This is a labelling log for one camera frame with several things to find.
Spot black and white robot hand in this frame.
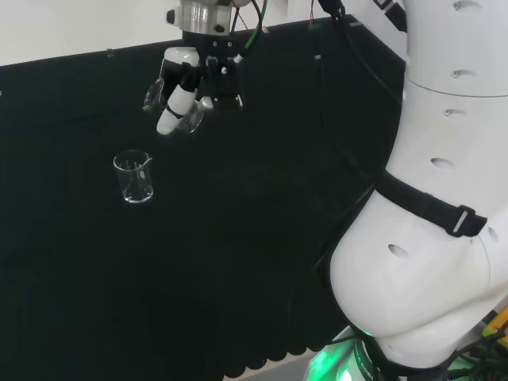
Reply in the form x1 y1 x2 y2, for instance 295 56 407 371
156 32 245 137

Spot small clear glass beaker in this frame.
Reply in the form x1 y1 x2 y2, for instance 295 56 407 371
142 77 205 135

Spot clear glass beaker with spout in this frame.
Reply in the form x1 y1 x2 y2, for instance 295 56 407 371
113 149 156 205

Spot black bench cloth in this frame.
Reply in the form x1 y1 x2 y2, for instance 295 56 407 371
0 13 410 379

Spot green cable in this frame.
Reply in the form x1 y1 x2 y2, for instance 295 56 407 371
233 0 270 64

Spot black cable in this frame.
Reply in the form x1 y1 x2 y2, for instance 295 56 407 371
335 11 404 104

